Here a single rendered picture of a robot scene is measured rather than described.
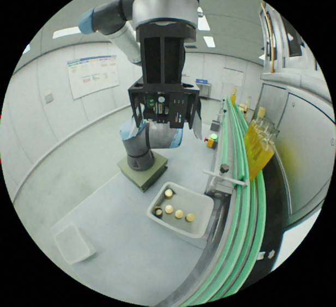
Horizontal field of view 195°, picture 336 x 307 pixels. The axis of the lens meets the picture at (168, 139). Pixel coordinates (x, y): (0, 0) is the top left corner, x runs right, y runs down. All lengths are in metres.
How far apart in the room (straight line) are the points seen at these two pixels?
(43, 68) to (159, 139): 3.47
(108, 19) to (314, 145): 0.59
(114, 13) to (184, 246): 0.69
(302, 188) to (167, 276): 0.54
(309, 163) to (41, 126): 3.84
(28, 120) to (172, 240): 3.57
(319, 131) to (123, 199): 0.81
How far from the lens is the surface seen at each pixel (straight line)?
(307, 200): 0.40
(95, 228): 0.59
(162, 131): 0.36
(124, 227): 0.52
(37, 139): 3.56
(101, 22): 0.27
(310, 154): 0.42
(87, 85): 3.56
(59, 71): 3.49
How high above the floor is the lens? 1.23
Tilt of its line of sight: 37 degrees down
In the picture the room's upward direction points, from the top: straight up
